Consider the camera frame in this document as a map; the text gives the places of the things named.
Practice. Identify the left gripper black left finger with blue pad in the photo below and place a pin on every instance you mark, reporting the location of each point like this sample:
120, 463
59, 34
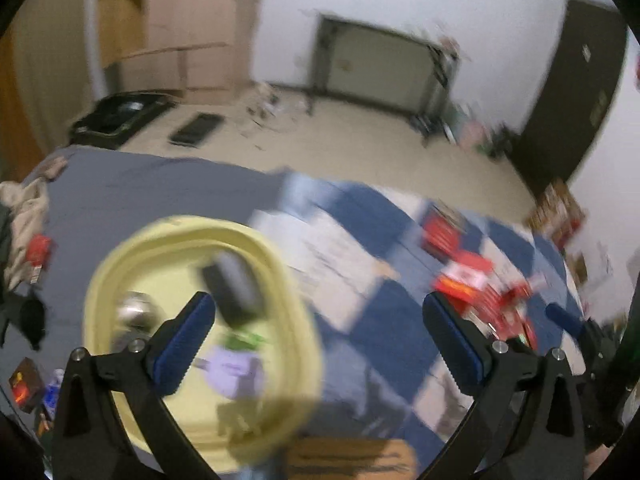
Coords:
90, 441

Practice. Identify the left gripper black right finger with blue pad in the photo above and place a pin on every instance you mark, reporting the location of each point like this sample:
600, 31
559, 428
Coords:
525, 421

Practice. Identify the silver computer mouse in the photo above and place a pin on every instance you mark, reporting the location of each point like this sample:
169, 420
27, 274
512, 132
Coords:
138, 311

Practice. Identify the red white cigarette carton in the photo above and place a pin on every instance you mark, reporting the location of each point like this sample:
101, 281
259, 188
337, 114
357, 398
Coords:
464, 277

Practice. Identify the blue white packet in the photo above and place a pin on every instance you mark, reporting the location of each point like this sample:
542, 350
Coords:
52, 392

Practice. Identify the dark brown orange box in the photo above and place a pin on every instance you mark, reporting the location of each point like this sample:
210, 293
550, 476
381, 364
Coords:
27, 386

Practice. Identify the red flat cigarette packs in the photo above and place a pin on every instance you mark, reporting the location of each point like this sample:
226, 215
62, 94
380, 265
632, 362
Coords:
501, 305

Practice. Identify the purple green toy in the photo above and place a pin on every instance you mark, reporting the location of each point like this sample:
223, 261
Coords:
233, 367

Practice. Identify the blue white checkered blanket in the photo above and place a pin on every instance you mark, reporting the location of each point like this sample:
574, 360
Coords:
357, 254

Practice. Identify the yellow plastic basin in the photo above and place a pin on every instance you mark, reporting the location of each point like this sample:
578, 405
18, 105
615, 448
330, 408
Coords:
164, 260

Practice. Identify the red box near clothes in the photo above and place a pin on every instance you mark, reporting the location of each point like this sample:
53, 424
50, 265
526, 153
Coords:
38, 255

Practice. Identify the red cigarette box far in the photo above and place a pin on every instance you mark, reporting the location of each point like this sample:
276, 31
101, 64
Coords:
442, 231

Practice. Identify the grey bed sheet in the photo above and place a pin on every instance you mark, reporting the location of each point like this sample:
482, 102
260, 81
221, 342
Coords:
102, 198

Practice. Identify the pile of clothes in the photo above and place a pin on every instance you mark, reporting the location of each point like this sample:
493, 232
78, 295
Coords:
24, 212

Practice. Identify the pink bag under table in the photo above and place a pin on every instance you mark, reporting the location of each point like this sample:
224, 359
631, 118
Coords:
474, 135

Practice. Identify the black flat device on floor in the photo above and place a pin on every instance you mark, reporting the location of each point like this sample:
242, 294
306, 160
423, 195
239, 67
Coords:
192, 134

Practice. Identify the black suitcase on floor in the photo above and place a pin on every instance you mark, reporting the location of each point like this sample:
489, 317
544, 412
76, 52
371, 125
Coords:
117, 118

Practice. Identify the dark door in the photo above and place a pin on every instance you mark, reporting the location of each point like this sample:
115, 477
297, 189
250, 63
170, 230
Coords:
575, 97

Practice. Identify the black folding table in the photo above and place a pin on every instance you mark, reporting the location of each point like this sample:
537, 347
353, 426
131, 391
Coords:
385, 69

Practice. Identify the orange curtain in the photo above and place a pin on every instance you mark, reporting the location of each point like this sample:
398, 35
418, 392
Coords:
20, 151

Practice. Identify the wooden wardrobe cabinet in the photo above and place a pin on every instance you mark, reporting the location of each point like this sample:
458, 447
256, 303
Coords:
197, 50

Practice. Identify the power strip with cables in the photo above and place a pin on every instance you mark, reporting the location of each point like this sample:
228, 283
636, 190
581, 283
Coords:
266, 108

